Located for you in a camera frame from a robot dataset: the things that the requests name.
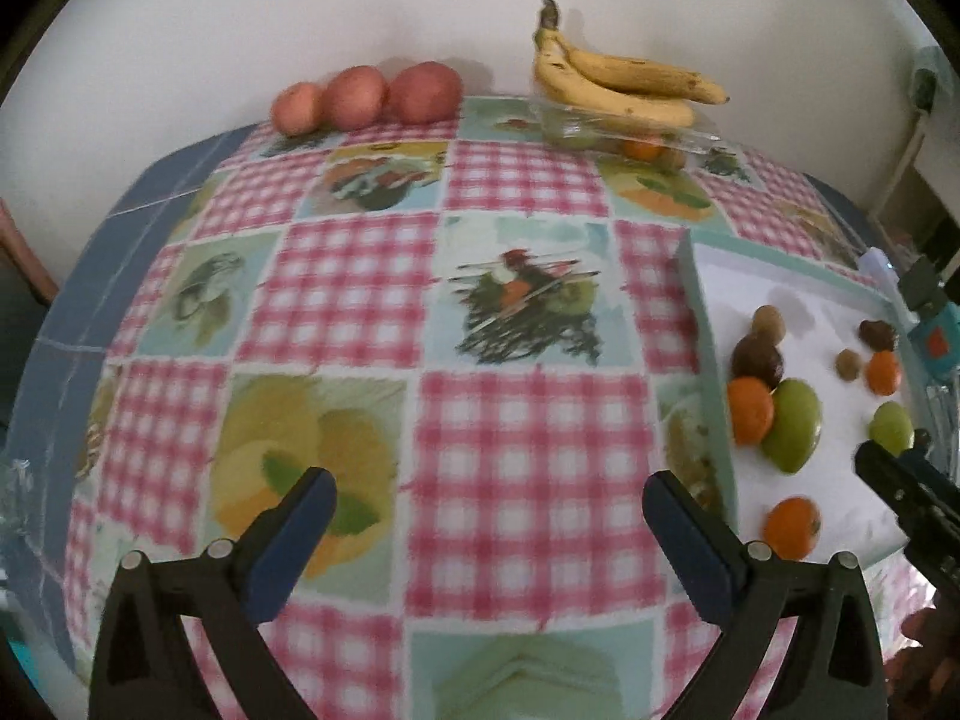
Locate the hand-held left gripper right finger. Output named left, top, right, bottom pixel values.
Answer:
left=643, top=469, right=890, bottom=720

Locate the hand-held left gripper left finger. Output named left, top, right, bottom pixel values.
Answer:
left=88, top=466, right=340, bottom=720

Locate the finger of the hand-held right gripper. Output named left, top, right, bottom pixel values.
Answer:
left=855, top=427, right=960, bottom=590

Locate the green fruit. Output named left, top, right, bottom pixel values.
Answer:
left=870, top=401, right=916, bottom=458
left=761, top=379, right=824, bottom=475

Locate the dark purple passion fruit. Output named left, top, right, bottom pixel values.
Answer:
left=731, top=334, right=785, bottom=391

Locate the white tray with teal rim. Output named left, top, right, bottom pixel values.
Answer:
left=675, top=236, right=929, bottom=571

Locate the person's right hand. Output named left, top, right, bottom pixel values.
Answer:
left=885, top=607, right=960, bottom=702

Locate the teal packet with orange dot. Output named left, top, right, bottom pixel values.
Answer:
left=896, top=255, right=960, bottom=391

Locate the checkered fruit print tablecloth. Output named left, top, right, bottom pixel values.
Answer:
left=64, top=94, right=938, bottom=720

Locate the small white blue object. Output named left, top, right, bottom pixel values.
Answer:
left=859, top=247, right=897, bottom=286

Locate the clear plastic container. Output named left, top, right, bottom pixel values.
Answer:
left=536, top=101, right=725, bottom=172

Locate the small red apple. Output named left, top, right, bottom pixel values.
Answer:
left=270, top=82, right=327, bottom=137

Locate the spotted yellow banana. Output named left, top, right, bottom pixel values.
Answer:
left=544, top=0, right=730, bottom=106
left=534, top=4, right=696, bottom=128

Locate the white furniture frame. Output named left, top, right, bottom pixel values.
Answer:
left=874, top=109, right=960, bottom=241

